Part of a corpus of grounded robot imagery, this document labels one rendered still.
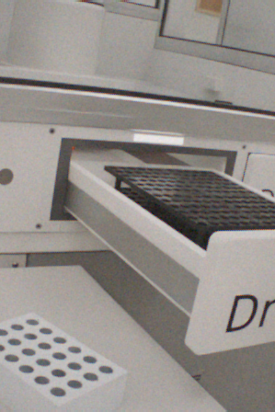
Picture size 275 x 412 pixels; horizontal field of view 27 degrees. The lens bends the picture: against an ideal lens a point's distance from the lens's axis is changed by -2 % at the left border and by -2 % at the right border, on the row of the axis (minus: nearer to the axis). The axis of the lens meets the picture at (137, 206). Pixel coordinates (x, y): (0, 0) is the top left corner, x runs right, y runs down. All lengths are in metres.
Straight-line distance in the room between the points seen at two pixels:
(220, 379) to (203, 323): 0.65
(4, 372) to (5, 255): 0.32
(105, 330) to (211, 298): 0.19
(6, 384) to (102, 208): 0.27
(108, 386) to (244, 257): 0.16
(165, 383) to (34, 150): 0.34
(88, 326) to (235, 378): 0.57
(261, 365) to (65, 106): 0.69
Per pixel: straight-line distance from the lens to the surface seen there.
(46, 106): 0.72
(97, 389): 0.47
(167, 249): 0.56
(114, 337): 0.62
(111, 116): 0.76
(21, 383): 0.47
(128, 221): 0.62
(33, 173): 0.74
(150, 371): 0.58
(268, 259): 0.50
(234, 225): 0.60
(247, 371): 1.17
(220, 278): 0.47
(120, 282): 0.88
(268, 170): 0.92
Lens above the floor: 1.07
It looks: 16 degrees down
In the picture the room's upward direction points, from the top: 11 degrees clockwise
